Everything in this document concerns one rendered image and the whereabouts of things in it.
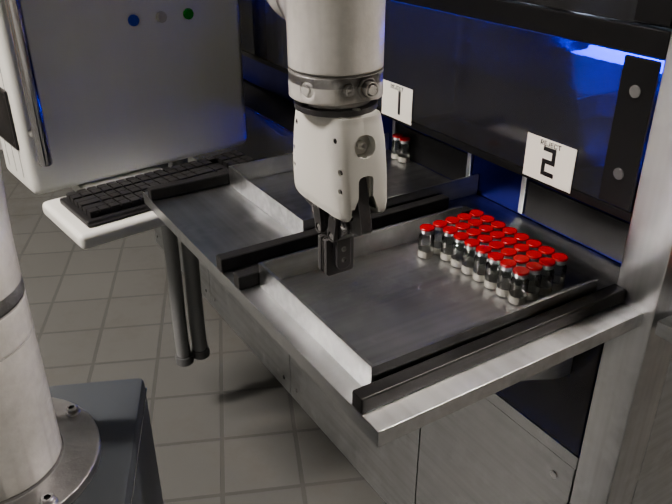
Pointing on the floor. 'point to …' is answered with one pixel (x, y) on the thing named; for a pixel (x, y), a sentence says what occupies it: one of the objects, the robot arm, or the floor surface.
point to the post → (599, 442)
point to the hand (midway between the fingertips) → (336, 252)
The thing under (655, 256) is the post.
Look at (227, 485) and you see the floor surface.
